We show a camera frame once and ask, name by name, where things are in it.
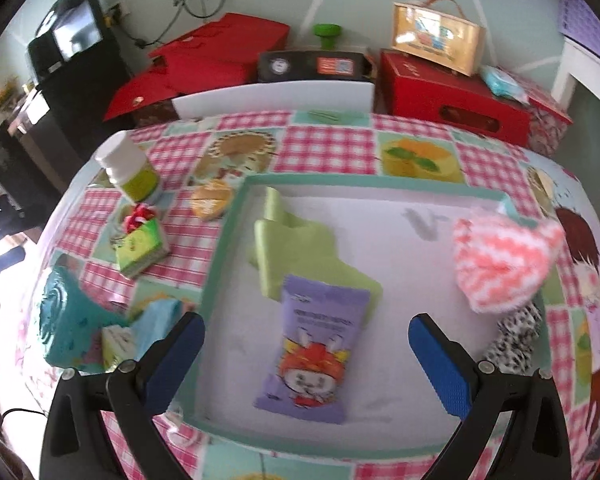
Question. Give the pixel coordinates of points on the light blue wet wipes pack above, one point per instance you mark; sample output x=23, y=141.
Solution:
x=502, y=82

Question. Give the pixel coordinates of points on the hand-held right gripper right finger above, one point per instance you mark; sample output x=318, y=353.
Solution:
x=442, y=367

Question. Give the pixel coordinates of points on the red box with window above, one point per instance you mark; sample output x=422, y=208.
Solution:
x=420, y=85

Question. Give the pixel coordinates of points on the leopard print cloth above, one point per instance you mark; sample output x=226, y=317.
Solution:
x=512, y=340

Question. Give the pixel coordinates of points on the blue face mask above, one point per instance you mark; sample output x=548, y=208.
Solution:
x=155, y=322

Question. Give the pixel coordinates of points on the green tissue packet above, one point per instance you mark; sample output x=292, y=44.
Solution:
x=116, y=347

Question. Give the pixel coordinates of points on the red flat gift box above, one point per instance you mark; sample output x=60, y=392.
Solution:
x=220, y=45

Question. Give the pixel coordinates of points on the white desk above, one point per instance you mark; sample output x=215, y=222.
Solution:
x=585, y=60

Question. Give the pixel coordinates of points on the black cabinet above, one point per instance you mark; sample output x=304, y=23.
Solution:
x=25, y=150

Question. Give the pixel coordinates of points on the yellow flowers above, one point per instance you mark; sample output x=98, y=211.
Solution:
x=5, y=95

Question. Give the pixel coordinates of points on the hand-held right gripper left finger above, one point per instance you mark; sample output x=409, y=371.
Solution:
x=175, y=367

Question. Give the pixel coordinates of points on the white wall socket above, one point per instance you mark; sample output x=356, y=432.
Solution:
x=118, y=11

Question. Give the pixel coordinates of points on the purple snack packet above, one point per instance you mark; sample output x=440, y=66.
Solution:
x=310, y=330

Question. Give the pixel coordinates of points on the green knob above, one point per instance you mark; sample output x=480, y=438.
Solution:
x=327, y=32

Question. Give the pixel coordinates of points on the purple file basket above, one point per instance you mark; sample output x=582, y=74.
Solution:
x=587, y=20

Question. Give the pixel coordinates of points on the black flat box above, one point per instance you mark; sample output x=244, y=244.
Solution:
x=305, y=66

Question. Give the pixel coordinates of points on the white cap green bottle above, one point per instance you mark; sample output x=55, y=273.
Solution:
x=125, y=165

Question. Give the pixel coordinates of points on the black appliance with screen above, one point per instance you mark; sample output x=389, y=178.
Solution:
x=80, y=90

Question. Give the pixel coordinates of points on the pink white knitted cloth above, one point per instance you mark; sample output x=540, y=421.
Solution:
x=500, y=265

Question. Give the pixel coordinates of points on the pink checked printed tablecloth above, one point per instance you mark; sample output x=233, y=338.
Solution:
x=320, y=145

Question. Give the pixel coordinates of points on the shallow teal cardboard tray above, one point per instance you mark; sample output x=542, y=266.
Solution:
x=380, y=360

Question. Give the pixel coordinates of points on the red white patterned box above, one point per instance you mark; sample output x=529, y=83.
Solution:
x=545, y=110

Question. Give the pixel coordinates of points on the light green cloth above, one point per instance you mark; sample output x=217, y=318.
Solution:
x=300, y=245

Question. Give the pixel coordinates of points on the white chair back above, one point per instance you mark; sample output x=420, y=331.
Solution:
x=270, y=96

